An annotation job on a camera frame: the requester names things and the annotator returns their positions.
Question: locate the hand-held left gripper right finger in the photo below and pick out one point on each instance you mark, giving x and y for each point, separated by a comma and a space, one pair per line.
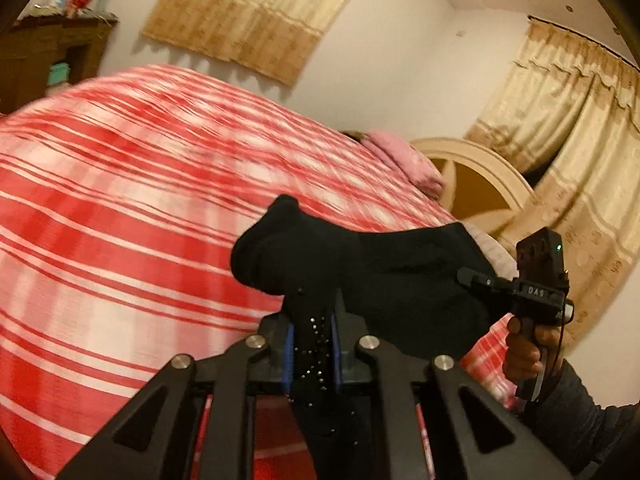
336, 357

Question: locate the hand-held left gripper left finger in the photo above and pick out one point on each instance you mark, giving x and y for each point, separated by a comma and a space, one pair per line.
287, 360

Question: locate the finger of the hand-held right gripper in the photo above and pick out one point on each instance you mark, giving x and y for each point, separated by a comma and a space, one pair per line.
475, 278

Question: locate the black pants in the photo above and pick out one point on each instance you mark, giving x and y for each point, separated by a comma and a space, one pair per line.
400, 270

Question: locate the person's right forearm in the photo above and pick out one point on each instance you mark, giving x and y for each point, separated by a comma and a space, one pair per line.
580, 420

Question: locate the person's right hand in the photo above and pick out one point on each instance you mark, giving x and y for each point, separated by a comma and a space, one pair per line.
520, 357

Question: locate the cream wooden headboard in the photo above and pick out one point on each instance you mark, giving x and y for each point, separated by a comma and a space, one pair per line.
475, 185

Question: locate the pink pillow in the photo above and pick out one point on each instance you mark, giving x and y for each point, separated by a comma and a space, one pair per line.
400, 155

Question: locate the long beige draped curtain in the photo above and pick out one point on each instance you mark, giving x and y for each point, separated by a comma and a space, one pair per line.
575, 135

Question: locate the red plaid bed sheet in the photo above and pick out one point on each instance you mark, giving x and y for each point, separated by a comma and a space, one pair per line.
125, 210

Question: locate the beige window curtain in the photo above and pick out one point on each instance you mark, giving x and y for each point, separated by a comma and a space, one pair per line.
250, 15

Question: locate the teal box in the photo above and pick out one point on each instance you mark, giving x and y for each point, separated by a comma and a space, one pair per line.
58, 73

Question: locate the dark wooden cabinet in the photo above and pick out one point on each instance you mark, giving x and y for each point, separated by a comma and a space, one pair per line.
30, 55

